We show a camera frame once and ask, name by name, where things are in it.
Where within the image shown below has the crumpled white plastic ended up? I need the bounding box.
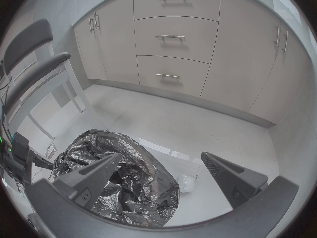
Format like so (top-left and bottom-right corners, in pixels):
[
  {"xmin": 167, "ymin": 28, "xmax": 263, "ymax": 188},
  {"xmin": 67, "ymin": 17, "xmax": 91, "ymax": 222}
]
[{"xmin": 178, "ymin": 174, "xmax": 199, "ymax": 193}]

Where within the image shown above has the beige cabinet with drawers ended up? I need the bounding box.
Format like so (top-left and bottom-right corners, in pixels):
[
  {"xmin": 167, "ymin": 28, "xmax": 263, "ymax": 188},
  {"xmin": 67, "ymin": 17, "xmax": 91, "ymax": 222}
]
[{"xmin": 73, "ymin": 0, "xmax": 317, "ymax": 129}]

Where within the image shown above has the grey chair with white legs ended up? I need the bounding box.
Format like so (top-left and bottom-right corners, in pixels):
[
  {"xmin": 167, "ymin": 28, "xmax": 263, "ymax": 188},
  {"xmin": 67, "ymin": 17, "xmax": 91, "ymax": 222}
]
[{"xmin": 0, "ymin": 18, "xmax": 98, "ymax": 143}]

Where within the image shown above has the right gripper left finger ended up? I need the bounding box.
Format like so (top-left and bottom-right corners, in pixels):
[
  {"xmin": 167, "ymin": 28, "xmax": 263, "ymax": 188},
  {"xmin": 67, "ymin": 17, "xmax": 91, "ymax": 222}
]
[{"xmin": 53, "ymin": 153, "xmax": 122, "ymax": 206}]

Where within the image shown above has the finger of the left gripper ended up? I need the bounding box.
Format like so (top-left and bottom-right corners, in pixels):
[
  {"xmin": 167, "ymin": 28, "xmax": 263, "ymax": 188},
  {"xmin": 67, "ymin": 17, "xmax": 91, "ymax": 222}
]
[{"xmin": 33, "ymin": 154, "xmax": 55, "ymax": 171}]

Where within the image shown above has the black plastic bag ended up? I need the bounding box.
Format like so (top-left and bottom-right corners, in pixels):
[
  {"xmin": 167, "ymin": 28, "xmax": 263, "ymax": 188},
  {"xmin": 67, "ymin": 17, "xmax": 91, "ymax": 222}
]
[{"xmin": 53, "ymin": 129, "xmax": 180, "ymax": 228}]

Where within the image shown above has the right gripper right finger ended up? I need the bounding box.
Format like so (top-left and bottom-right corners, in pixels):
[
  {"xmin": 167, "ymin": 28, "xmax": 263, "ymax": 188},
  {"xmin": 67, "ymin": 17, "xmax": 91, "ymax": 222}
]
[{"xmin": 201, "ymin": 151, "xmax": 268, "ymax": 208}]

